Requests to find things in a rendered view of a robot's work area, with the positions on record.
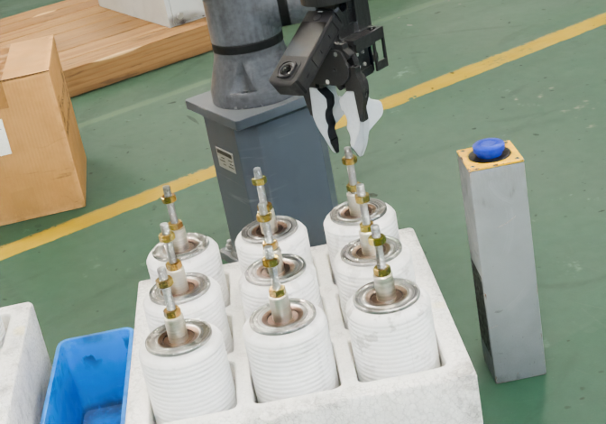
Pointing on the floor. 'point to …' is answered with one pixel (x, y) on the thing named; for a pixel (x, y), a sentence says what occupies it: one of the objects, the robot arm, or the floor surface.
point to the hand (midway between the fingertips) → (343, 146)
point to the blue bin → (90, 379)
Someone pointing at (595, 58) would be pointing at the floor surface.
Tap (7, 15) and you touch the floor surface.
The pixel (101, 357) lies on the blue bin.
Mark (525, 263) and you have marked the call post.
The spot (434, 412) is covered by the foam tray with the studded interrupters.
